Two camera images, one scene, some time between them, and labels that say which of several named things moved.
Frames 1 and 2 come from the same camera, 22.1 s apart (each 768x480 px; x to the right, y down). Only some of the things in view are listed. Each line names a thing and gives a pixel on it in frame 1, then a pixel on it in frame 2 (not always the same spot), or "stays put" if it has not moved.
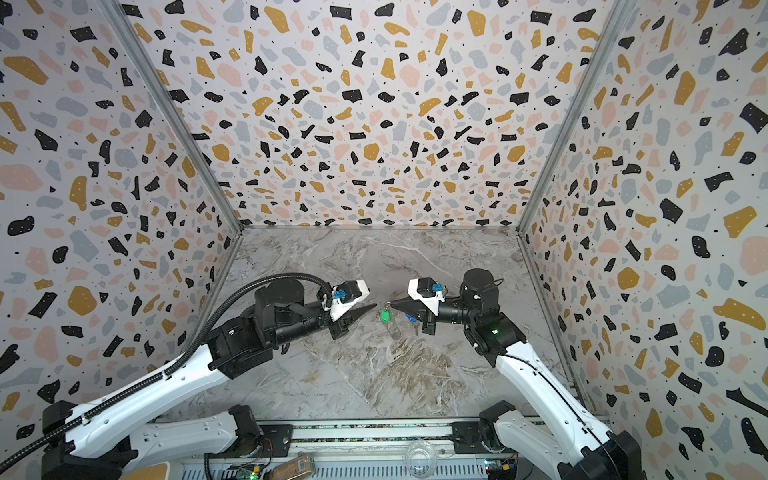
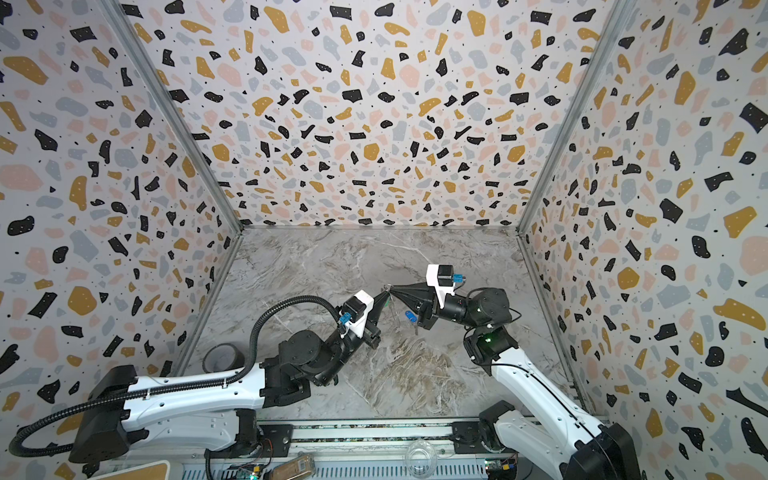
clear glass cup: [420, 459] stays put
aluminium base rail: [366, 450] stays put
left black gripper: [352, 319] to [371, 333]
